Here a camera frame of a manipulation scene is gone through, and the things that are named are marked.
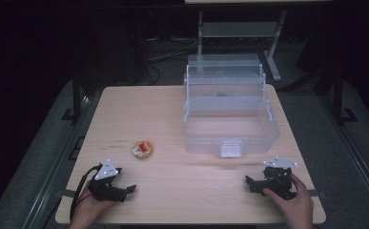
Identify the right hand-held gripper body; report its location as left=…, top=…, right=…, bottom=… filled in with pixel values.
left=252, top=155, right=298, bottom=201

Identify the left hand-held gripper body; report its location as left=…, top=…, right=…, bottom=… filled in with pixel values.
left=88, top=158, right=130, bottom=203

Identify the person's left hand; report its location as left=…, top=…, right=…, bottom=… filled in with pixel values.
left=68, top=180, right=117, bottom=229

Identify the person's right hand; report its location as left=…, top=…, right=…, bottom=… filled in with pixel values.
left=261, top=173, right=316, bottom=229

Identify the round yellow box red label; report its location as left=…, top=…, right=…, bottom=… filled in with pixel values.
left=132, top=138, right=154, bottom=160

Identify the clear plastic tiered storage box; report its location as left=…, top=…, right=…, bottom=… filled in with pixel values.
left=181, top=52, right=282, bottom=159

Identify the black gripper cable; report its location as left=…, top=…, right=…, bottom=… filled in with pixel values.
left=69, top=164, right=105, bottom=221

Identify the grey table bracket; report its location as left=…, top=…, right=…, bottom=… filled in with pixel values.
left=57, top=188, right=79, bottom=198
left=308, top=189, right=329, bottom=200

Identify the aluminium frame rail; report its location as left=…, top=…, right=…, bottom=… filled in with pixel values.
left=318, top=94, right=369, bottom=212
left=21, top=94, right=92, bottom=229

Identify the black metal post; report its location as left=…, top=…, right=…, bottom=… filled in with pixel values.
left=332, top=69, right=359, bottom=126
left=61, top=72, right=84, bottom=122

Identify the bundle of floor cables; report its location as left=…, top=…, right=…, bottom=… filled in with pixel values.
left=142, top=36, right=199, bottom=84

